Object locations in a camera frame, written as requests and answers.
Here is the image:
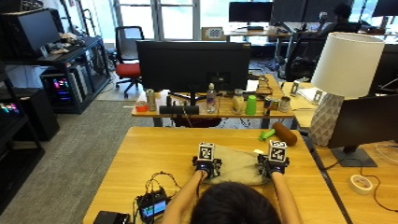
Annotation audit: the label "person's right hand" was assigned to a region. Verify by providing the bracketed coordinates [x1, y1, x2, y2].
[256, 153, 291, 179]

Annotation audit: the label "person's left hand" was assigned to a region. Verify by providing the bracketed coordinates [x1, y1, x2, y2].
[190, 155, 224, 180]

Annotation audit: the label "cream fuzzy cloth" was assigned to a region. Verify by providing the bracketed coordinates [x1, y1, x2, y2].
[209, 144, 269, 187]

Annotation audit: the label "white marker cube on left glove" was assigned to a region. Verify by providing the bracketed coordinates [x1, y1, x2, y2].
[197, 142, 217, 161]

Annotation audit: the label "white marker cube on glove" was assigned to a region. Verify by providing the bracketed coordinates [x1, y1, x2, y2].
[268, 139, 289, 163]
[197, 142, 217, 161]

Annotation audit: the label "white marker cube on right glove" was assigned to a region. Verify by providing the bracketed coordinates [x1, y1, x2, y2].
[268, 139, 289, 163]

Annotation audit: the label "brown cattail toy green stem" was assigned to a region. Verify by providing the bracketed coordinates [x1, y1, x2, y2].
[257, 121, 298, 147]

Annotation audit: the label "wooden desk with bottles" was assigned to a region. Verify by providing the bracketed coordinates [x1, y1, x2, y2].
[130, 74, 295, 129]

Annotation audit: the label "dark drink can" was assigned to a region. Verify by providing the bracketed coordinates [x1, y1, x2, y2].
[262, 96, 274, 116]

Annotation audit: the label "green plastic cup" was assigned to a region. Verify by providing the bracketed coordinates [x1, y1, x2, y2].
[244, 94, 258, 117]

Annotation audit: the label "glass jar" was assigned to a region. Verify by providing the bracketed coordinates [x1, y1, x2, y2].
[277, 95, 293, 114]

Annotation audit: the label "black cylinder speaker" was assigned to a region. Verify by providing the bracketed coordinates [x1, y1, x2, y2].
[158, 105, 200, 115]

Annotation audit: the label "cream bottle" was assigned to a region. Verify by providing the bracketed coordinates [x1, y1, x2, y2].
[232, 89, 245, 116]

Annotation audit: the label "clear water bottle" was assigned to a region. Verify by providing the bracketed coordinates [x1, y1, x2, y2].
[205, 82, 218, 114]

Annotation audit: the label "small black screen device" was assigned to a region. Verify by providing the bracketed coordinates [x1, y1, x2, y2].
[136, 189, 170, 223]

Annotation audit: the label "small wooden rack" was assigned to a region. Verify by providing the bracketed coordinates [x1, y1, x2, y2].
[256, 76, 274, 96]

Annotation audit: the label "white paper sheet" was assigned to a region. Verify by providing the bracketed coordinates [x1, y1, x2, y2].
[244, 79, 261, 92]

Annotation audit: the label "white tape roll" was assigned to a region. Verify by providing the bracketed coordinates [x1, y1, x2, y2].
[347, 174, 374, 196]

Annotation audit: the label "black monitor on square stand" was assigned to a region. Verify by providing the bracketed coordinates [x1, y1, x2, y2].
[327, 94, 398, 168]

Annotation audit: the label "black box device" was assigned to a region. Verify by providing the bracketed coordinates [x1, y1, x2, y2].
[92, 210, 133, 224]

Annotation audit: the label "large black monitor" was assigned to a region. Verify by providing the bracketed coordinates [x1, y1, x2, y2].
[136, 40, 253, 106]

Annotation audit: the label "black office chair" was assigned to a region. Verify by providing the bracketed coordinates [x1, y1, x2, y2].
[283, 36, 329, 82]

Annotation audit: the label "white lamp with faceted base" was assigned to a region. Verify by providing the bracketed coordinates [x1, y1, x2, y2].
[309, 32, 387, 148]

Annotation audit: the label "red office chair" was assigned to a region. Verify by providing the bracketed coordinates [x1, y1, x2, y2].
[113, 25, 146, 99]

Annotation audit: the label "checkerboard pattern box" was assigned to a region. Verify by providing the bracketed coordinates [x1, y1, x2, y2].
[200, 26, 228, 42]

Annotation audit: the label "computer tower with coloured lights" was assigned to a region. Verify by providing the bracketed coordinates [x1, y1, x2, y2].
[40, 68, 85, 108]

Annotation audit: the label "black cabinet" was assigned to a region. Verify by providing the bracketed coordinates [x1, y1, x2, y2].
[0, 87, 61, 142]

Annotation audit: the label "black shelf unit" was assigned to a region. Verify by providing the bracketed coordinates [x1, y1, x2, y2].
[0, 35, 113, 115]

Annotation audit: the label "background black monitor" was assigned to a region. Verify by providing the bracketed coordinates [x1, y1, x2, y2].
[370, 0, 398, 18]
[272, 0, 353, 26]
[228, 1, 274, 23]

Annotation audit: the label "black box on shelf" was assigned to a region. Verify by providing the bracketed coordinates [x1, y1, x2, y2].
[0, 7, 63, 59]

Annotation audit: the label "black cables of screen device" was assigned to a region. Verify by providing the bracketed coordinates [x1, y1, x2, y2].
[132, 170, 184, 224]

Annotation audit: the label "thin black cable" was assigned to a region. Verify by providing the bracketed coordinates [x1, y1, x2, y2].
[321, 158, 398, 214]

